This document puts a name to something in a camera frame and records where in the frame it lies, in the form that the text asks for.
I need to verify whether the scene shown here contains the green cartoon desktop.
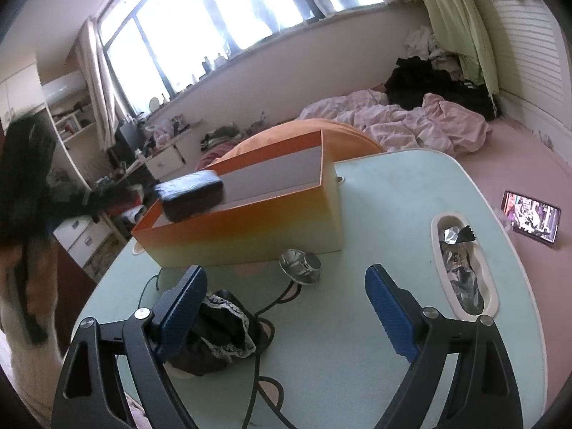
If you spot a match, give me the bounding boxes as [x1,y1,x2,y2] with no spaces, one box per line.
[74,149,552,429]

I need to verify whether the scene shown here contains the pink blanket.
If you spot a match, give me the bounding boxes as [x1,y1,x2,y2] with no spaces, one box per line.
[297,89,492,158]

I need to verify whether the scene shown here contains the black monitor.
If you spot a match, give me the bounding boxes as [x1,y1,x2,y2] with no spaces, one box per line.
[115,120,144,153]

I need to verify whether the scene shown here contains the person's left forearm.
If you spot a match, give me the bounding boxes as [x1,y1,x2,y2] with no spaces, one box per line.
[0,237,68,416]

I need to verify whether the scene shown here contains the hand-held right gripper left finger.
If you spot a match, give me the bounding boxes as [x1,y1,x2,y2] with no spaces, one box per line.
[53,265,211,429]

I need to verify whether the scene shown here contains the black silver candy wrapper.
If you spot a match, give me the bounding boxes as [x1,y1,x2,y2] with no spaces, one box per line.
[442,224,477,246]

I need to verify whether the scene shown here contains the black clothes pile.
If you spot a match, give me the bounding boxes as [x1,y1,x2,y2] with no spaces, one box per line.
[385,56,498,121]

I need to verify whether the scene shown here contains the white drawer cabinet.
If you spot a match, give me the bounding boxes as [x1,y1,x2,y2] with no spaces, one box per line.
[54,214,126,278]

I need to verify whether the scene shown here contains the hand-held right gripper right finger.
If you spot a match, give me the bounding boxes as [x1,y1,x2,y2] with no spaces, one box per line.
[364,265,524,429]

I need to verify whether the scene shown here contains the white wall shelf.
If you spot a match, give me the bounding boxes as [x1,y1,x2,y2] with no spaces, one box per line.
[40,74,99,144]

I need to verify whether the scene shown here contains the black lace garment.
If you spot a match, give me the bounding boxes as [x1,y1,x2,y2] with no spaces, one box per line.
[172,290,269,377]

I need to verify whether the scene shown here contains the red cardboard box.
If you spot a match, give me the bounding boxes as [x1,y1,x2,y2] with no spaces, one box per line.
[105,185,146,217]

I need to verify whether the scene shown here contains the white curtain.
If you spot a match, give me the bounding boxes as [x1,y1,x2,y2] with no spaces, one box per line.
[76,17,132,150]

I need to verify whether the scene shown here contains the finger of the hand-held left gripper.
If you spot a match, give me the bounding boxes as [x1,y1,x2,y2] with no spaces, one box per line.
[54,183,146,228]

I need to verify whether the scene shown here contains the striped dark clothes pile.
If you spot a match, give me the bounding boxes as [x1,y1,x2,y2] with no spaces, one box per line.
[201,125,244,150]

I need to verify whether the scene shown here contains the white desk with drawers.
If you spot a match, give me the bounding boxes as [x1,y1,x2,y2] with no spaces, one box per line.
[145,145,188,179]

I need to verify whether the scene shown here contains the crumpled silver foil wrapper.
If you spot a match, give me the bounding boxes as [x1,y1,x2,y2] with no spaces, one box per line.
[442,246,485,316]

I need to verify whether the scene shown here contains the orange gradient cardboard box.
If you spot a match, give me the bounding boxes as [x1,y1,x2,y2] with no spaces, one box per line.
[131,129,346,269]

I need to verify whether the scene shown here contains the smartphone with lit screen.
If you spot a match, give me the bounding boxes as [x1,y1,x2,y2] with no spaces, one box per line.
[500,190,561,245]

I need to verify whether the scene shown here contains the pale pink bag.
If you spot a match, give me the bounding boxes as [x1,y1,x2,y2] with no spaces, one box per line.
[149,123,175,144]

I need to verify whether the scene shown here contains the light green curtain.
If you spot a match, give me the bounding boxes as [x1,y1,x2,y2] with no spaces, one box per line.
[409,0,500,97]

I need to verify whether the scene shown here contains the round silver metal object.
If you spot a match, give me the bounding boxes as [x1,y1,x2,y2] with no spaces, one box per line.
[279,249,323,287]

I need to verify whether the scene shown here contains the dark blue rectangular case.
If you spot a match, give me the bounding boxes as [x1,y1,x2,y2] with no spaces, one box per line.
[154,171,226,223]

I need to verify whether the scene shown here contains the large window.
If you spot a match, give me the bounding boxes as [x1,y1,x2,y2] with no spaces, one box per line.
[96,0,394,114]

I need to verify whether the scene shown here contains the white louvered wardrobe doors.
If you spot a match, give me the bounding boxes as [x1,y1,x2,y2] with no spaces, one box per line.
[487,0,572,162]

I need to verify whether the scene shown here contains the white clothes pile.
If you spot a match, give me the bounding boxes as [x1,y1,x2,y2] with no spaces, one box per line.
[403,26,461,74]

